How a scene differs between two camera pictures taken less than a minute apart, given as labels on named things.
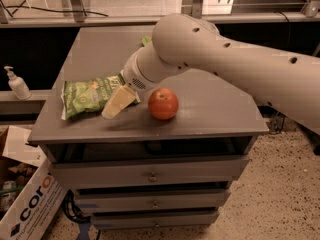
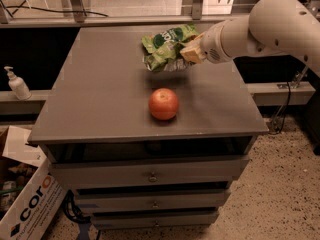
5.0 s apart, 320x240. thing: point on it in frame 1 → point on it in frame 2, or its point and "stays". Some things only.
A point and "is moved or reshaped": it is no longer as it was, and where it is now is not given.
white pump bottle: [18, 85] stays
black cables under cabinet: [72, 209] stays
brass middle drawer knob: [155, 204] stays
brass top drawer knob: [152, 178] stays
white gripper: [132, 78] → [210, 45]
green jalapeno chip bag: [106, 95] is moved or reshaped
